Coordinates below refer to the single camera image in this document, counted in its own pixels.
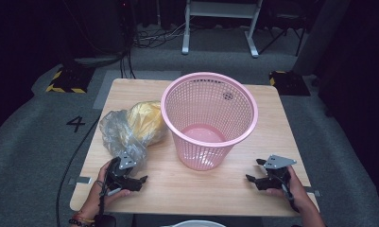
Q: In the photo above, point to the metal table bracket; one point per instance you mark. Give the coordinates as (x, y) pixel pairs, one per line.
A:
(313, 191)
(80, 180)

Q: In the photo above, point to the black box on wrist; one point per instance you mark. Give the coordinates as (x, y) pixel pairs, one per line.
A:
(105, 221)

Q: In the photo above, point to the white round bowl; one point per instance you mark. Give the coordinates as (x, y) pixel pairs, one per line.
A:
(193, 224)

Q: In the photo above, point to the yellow-black striped floor pad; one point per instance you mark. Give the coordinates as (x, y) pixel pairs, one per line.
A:
(289, 83)
(69, 80)

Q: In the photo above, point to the black chair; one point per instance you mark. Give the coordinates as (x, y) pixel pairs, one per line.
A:
(284, 28)

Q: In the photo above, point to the person's left hand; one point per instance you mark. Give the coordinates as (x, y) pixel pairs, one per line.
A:
(99, 194)

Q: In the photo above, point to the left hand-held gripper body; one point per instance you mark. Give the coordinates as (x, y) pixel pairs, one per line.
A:
(122, 171)

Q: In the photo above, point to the person's right hand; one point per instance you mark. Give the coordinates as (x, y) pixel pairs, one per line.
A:
(296, 190)

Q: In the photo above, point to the pink plastic mesh basket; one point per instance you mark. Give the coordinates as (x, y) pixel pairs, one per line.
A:
(209, 119)

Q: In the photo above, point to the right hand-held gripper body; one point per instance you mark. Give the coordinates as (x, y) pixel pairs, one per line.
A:
(277, 171)

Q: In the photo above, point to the white metal desk frame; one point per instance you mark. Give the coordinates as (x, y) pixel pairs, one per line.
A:
(221, 12)

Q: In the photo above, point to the clear grey plastic bag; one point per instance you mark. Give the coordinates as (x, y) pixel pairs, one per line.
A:
(121, 138)

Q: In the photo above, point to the grey pillar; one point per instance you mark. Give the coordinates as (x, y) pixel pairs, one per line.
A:
(322, 34)

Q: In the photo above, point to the yellow plastic bag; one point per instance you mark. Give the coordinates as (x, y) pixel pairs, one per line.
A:
(146, 121)

